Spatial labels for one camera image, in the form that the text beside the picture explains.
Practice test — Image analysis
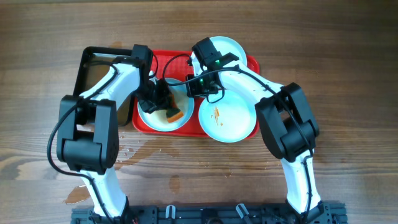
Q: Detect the light blue plate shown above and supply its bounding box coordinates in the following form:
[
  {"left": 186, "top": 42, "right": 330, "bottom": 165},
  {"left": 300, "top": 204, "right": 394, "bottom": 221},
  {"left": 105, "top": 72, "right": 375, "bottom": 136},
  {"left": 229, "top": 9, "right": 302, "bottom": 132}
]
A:
[
  {"left": 198, "top": 90, "right": 257, "bottom": 143},
  {"left": 190, "top": 36, "right": 248, "bottom": 75},
  {"left": 137, "top": 78, "right": 195, "bottom": 132}
]

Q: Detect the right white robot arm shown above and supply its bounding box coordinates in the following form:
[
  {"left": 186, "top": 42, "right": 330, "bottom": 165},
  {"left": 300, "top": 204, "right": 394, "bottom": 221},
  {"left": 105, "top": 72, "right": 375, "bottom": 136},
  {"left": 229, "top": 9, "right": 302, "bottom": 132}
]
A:
[{"left": 191, "top": 55, "right": 321, "bottom": 215}]

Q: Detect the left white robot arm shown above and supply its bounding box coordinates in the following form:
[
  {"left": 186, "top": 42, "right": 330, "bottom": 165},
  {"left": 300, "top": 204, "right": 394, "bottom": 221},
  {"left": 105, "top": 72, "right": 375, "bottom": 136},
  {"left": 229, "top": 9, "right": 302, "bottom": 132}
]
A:
[{"left": 47, "top": 56, "right": 170, "bottom": 223}]

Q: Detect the red plastic tray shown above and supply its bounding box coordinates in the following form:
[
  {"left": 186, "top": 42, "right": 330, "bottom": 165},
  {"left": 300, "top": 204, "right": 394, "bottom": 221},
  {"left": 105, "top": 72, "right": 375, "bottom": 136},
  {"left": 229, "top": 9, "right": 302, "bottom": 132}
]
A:
[{"left": 131, "top": 50, "right": 260, "bottom": 139}]

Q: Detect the black water tray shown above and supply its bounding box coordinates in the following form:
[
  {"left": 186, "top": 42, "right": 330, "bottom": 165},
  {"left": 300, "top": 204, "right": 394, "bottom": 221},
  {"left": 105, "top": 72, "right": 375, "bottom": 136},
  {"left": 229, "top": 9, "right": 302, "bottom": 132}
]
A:
[{"left": 73, "top": 46, "right": 135, "bottom": 126}]

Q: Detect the orange green sponge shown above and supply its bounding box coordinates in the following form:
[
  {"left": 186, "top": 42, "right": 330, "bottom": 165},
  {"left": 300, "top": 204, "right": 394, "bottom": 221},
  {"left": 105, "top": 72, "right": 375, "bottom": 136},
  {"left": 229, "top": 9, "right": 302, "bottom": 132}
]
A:
[{"left": 166, "top": 94, "right": 184, "bottom": 123}]

